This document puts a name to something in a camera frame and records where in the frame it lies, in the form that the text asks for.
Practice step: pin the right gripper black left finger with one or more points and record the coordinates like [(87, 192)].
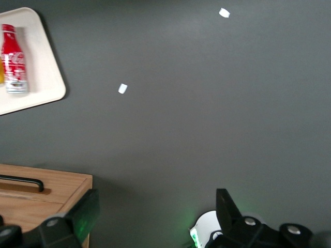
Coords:
[(86, 211)]

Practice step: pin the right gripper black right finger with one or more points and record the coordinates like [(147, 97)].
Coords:
[(227, 214)]

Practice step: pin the red coke bottle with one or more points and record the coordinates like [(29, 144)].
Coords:
[(14, 59)]

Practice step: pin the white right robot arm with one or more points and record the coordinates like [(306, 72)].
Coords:
[(207, 219)]

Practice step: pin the white rectangular tray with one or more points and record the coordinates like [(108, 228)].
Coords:
[(44, 77)]

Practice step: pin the wooden drawer cabinet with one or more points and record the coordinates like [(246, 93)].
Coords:
[(77, 186)]

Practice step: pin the wooden drawer front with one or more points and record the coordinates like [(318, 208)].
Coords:
[(64, 186), (31, 211)]

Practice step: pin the white paper scrap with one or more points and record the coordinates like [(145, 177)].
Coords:
[(122, 88), (224, 12)]

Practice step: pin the yellow lemon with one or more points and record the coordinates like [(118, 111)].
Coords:
[(1, 72)]

